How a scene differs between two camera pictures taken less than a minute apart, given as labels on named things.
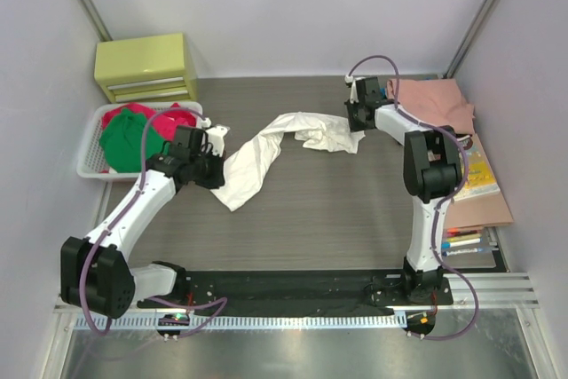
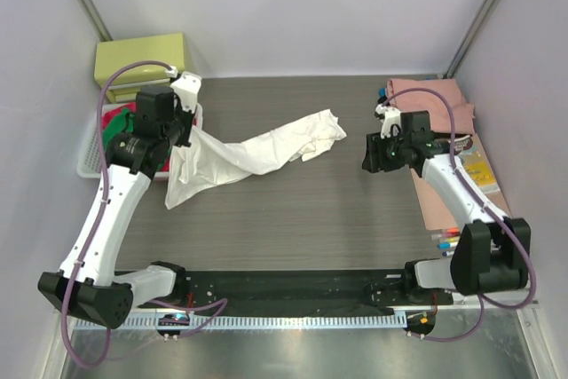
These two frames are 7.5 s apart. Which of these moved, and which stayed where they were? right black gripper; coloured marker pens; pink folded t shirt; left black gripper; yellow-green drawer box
Moved: left black gripper; right black gripper
Stayed: yellow-green drawer box; coloured marker pens; pink folded t shirt
